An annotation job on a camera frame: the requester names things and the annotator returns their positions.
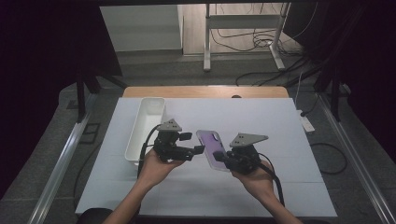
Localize wooden table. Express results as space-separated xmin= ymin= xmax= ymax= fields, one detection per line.
xmin=122 ymin=85 xmax=290 ymax=99

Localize tangled black floor cables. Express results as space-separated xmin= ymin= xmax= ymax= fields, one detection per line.
xmin=210 ymin=3 xmax=320 ymax=54

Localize person's left hand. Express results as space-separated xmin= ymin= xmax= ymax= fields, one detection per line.
xmin=137 ymin=148 xmax=185 ymax=189

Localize white power strip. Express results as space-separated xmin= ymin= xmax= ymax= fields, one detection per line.
xmin=296 ymin=109 xmax=316 ymax=133

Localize person's right hand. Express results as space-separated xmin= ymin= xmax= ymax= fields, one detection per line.
xmin=231 ymin=160 xmax=277 ymax=203

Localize white wall panel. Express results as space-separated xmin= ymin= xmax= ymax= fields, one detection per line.
xmin=99 ymin=5 xmax=184 ymax=52

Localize black stand leg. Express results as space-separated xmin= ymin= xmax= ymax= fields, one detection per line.
xmin=75 ymin=69 xmax=129 ymax=124
xmin=313 ymin=60 xmax=344 ymax=122

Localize white board sheet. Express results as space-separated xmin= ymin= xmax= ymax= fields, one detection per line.
xmin=75 ymin=97 xmax=338 ymax=218

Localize white metal stand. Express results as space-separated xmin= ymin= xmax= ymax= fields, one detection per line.
xmin=203 ymin=2 xmax=292 ymax=73

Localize black looped floor cable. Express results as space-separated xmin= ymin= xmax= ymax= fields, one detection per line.
xmin=309 ymin=142 xmax=348 ymax=175

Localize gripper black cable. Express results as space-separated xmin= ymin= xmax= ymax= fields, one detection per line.
xmin=136 ymin=123 xmax=163 ymax=180
xmin=257 ymin=151 xmax=286 ymax=207

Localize iridescent phone case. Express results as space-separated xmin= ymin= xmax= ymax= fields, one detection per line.
xmin=195 ymin=129 xmax=233 ymax=173

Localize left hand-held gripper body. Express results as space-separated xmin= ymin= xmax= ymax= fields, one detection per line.
xmin=153 ymin=119 xmax=196 ymax=163

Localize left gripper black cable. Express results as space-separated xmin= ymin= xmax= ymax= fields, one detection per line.
xmin=136 ymin=123 xmax=163 ymax=180

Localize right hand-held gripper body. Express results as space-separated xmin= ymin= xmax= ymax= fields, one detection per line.
xmin=223 ymin=133 xmax=270 ymax=175

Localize aluminium rail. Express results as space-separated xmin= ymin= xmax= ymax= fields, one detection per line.
xmin=27 ymin=92 xmax=98 ymax=224
xmin=317 ymin=92 xmax=396 ymax=224

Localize white plastic bin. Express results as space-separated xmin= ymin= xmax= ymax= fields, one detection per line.
xmin=124 ymin=97 xmax=166 ymax=166

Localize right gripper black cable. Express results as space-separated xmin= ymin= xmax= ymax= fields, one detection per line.
xmin=257 ymin=151 xmax=286 ymax=207

